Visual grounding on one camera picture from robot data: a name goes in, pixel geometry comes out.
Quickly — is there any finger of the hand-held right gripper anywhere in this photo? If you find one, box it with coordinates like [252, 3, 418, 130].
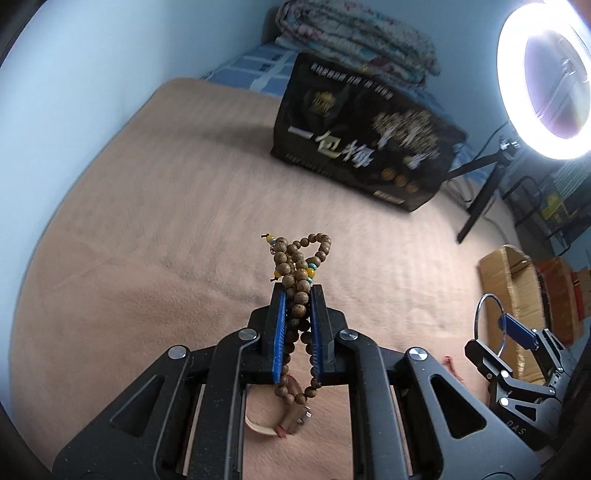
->
[498, 313, 578, 370]
[464, 339, 513, 385]

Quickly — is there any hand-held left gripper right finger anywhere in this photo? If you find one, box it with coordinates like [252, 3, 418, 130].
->
[308, 285, 541, 480]

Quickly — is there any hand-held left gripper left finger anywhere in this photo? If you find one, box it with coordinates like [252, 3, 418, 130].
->
[53, 282, 290, 480]

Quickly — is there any silver bangle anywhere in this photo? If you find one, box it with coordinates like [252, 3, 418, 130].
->
[475, 293, 514, 358]

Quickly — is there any wooden bead bracelet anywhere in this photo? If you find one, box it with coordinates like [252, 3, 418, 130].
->
[260, 233, 333, 407]

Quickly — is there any red thread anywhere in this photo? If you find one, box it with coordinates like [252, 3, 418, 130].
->
[443, 355, 464, 384]

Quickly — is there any brown cardboard box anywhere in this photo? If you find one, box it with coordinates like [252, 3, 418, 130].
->
[478, 244, 548, 386]

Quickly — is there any orange box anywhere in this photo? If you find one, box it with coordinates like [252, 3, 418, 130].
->
[536, 256, 591, 347]

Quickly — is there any yellow packet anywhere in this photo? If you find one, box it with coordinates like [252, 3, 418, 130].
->
[541, 187, 571, 222]

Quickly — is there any black tripod stand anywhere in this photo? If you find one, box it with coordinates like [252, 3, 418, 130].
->
[445, 137, 522, 243]

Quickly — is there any black metal chair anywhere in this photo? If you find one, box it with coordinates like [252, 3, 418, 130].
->
[503, 175, 573, 245]

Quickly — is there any beige blanket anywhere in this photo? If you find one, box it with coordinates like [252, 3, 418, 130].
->
[9, 78, 555, 480]

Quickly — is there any black printed box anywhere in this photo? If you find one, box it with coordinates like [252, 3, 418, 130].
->
[270, 52, 467, 213]

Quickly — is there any blue checkered bed sheet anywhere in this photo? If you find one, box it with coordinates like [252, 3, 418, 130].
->
[201, 44, 301, 100]

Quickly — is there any folded floral quilt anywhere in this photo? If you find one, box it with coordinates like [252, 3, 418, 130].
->
[274, 0, 438, 88]

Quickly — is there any pink leather strap bracelet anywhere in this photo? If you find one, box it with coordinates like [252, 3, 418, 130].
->
[244, 376, 314, 438]

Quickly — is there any white ring light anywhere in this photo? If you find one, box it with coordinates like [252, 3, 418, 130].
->
[496, 0, 591, 160]

